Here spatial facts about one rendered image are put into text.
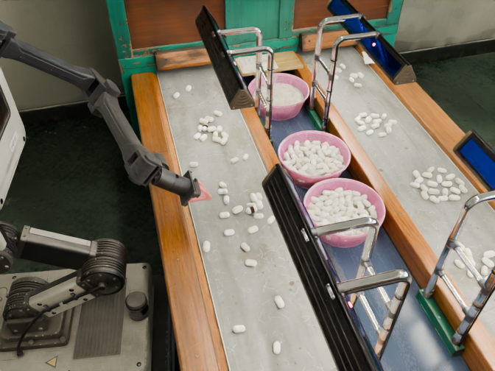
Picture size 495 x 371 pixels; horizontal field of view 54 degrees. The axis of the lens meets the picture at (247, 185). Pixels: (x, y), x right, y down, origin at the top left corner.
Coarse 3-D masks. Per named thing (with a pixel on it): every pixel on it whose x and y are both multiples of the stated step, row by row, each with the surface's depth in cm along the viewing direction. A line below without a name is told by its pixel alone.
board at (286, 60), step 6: (276, 54) 230; (282, 54) 230; (288, 54) 230; (294, 54) 230; (276, 60) 226; (282, 60) 226; (288, 60) 226; (294, 60) 226; (282, 66) 222; (288, 66) 222; (294, 66) 222; (300, 66) 222
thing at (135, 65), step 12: (396, 24) 239; (384, 36) 242; (276, 48) 231; (288, 48) 232; (348, 48) 242; (120, 60) 215; (132, 60) 216; (144, 60) 218; (132, 72) 220; (156, 72) 223; (168, 72) 225; (132, 96) 228; (132, 108) 236; (132, 120) 241
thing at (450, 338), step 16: (464, 208) 115; (464, 224) 118; (448, 240) 124; (448, 256) 127; (464, 256) 120; (432, 272) 134; (432, 288) 137; (448, 288) 129; (432, 304) 139; (464, 304) 124; (480, 304) 116; (432, 320) 138; (464, 320) 123; (448, 336) 132; (464, 336) 126
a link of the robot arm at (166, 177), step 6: (162, 168) 140; (156, 174) 140; (162, 174) 139; (168, 174) 140; (174, 174) 142; (156, 180) 139; (162, 180) 139; (168, 180) 140; (174, 180) 141; (162, 186) 140; (168, 186) 141
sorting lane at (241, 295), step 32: (192, 96) 211; (224, 96) 211; (192, 128) 195; (224, 128) 195; (192, 160) 180; (224, 160) 180; (256, 160) 180; (256, 192) 168; (224, 224) 158; (256, 224) 158; (224, 256) 148; (256, 256) 148; (288, 256) 148; (224, 288) 140; (256, 288) 140; (288, 288) 140; (224, 320) 133; (256, 320) 133; (288, 320) 133; (256, 352) 126; (288, 352) 126; (320, 352) 126
